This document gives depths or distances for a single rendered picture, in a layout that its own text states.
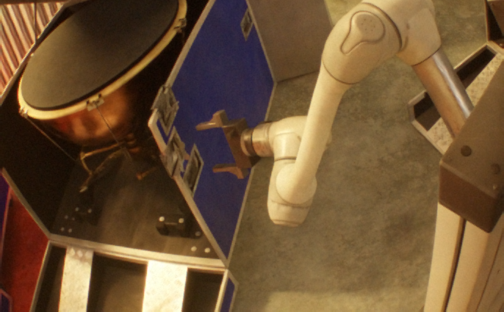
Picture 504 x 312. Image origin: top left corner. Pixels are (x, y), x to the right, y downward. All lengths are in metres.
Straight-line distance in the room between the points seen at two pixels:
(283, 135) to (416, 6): 0.63
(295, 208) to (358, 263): 0.92
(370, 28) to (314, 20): 1.96
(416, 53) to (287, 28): 1.88
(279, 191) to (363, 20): 0.61
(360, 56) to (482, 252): 0.75
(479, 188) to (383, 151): 2.42
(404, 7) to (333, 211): 1.57
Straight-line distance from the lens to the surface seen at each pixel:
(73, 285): 2.66
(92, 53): 2.24
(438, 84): 1.24
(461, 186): 0.37
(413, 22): 1.18
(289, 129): 1.61
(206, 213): 2.13
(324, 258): 2.46
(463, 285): 0.47
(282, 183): 1.52
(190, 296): 2.42
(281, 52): 3.11
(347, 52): 1.11
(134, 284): 2.62
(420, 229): 2.48
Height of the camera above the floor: 2.06
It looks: 45 degrees down
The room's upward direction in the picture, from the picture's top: 20 degrees counter-clockwise
